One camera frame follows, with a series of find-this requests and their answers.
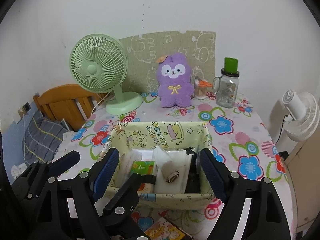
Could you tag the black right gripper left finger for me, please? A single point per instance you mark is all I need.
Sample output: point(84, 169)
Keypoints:
point(82, 193)

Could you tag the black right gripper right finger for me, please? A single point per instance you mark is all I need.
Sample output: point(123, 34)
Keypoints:
point(266, 217)

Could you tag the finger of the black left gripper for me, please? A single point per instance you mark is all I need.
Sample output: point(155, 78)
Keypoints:
point(62, 164)
point(117, 213)

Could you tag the green tissue pack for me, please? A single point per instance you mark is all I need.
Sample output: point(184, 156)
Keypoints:
point(147, 170)

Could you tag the clear plastic packet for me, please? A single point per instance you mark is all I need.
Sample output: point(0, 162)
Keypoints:
point(134, 155)

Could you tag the crumpled white cloth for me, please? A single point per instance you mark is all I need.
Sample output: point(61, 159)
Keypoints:
point(16, 171)

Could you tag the grey plaid pillow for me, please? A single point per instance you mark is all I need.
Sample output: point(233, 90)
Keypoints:
point(42, 139)

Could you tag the yellow cartoon tissue pack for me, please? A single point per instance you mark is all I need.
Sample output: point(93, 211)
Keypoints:
point(164, 229)

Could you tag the yellow cartoon storage box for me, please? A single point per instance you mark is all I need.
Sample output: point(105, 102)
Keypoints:
point(174, 148)

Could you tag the wooden bed headboard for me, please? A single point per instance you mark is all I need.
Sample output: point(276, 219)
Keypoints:
point(67, 102)

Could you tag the floral tablecloth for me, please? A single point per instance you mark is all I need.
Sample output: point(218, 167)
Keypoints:
point(238, 137)

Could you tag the white floor fan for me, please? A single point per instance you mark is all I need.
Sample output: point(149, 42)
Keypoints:
point(296, 115)

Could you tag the green desk fan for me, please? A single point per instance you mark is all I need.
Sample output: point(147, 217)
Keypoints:
point(98, 63)

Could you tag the purple plush toy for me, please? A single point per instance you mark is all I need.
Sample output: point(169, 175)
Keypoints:
point(174, 78)

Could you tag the glass jar green lid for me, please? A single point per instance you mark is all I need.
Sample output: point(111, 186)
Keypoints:
point(225, 86)

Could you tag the cartoon cardboard sheet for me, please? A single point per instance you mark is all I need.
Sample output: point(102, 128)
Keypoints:
point(144, 50)

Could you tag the cotton swab container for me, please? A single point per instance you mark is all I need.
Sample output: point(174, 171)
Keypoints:
point(201, 87)

